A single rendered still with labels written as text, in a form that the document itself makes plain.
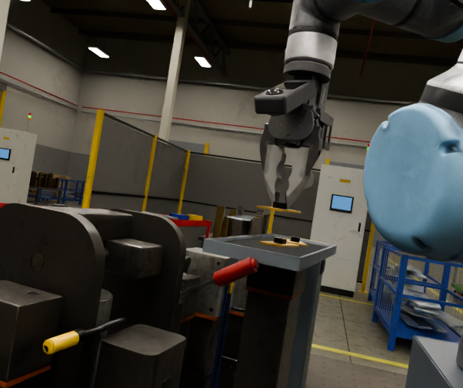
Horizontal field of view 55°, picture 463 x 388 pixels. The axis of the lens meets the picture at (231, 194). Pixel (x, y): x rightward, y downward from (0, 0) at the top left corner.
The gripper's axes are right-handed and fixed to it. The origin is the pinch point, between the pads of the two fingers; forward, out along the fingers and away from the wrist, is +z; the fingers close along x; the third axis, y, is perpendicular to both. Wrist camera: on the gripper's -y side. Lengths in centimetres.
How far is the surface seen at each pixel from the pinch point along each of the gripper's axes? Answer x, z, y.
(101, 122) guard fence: 375, -63, 289
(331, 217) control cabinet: 200, 5, 620
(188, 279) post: 9.8, 13.9, -6.3
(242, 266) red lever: -2.0, 9.3, -12.0
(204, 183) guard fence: 450, -20, 619
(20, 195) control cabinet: 916, 69, 560
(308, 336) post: 4.1, 27.9, 33.5
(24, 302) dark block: 3.0, 12.0, -37.4
